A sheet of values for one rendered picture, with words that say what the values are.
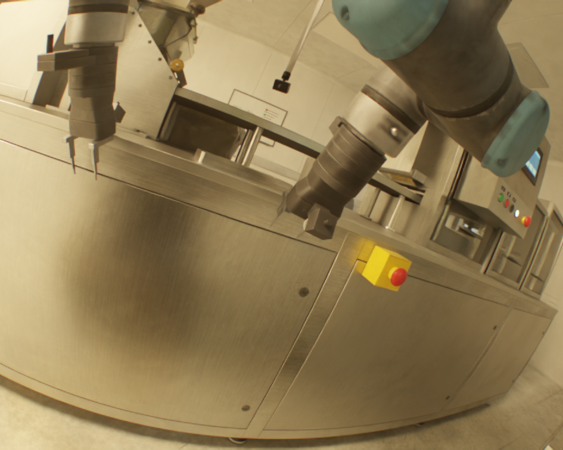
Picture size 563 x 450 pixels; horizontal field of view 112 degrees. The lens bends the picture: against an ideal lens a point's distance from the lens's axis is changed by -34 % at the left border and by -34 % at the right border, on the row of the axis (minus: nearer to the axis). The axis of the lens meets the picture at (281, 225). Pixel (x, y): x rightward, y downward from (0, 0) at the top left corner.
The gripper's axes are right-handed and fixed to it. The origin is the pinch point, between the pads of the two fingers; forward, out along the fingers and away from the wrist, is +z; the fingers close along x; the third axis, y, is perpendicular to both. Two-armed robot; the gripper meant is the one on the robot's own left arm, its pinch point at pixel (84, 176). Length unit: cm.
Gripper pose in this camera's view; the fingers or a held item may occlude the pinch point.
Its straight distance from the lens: 49.6
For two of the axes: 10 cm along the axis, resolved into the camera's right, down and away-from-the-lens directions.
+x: -9.6, -2.7, 0.2
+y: 1.6, -5.2, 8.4
